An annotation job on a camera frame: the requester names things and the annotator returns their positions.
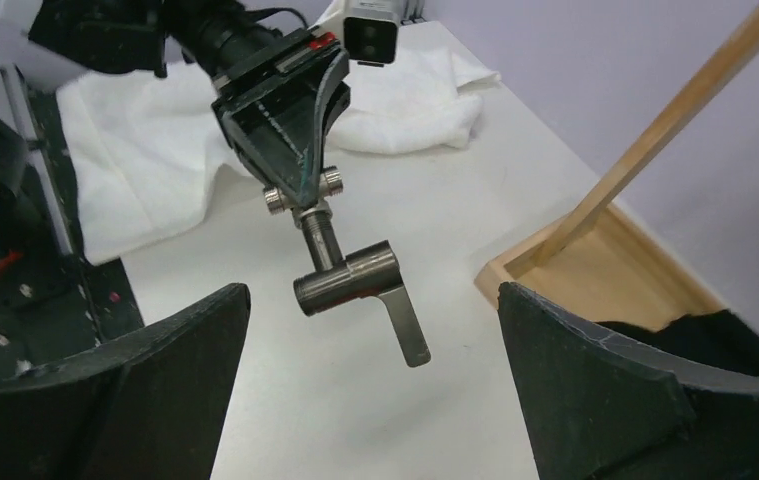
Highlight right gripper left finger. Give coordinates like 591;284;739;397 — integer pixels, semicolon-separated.
0;283;251;479

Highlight wooden clothes rack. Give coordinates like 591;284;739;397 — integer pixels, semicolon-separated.
474;3;759;331

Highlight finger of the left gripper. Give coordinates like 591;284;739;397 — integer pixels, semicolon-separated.
214;99;314;197
302;50;349;202

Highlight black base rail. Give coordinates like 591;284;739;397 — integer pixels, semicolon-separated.
0;65;144;379

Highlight dark metal faucet body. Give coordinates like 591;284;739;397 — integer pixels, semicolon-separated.
292;202;431;368

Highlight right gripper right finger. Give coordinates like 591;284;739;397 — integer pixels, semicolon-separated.
498;283;759;479

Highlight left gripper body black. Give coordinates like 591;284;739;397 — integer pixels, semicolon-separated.
210;29;351;126

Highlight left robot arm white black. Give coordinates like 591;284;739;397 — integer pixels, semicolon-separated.
26;1;350;209

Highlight small silver tee fitting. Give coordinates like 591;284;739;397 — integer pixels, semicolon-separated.
263;166;344;229

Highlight white towel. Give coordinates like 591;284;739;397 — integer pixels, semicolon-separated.
56;47;500;265

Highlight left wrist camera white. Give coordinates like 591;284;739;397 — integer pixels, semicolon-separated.
315;0;405;66

